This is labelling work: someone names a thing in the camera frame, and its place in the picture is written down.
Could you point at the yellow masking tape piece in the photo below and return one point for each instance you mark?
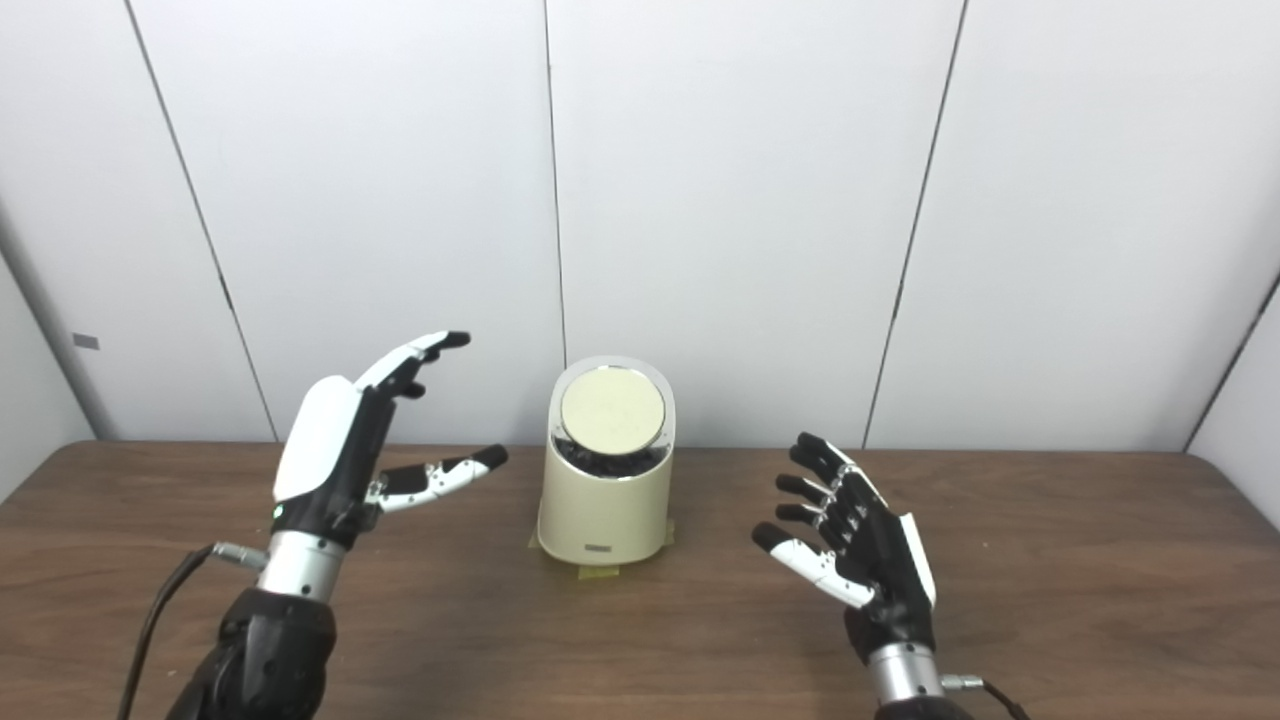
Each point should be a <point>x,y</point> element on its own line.
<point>598,573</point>

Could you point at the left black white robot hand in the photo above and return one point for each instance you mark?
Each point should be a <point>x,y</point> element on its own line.
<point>325,450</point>

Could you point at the small grey wall tag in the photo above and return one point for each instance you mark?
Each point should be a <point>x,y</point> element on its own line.
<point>86,341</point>

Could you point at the cream-colored cylindrical bin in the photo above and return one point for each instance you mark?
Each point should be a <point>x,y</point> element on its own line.
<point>605,510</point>

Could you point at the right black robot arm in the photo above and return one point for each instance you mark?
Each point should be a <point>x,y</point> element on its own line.
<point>905,680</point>

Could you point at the round cream bin lid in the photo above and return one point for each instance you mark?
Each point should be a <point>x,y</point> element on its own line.
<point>612,412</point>

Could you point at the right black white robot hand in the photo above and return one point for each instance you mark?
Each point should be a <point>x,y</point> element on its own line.
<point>885,565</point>

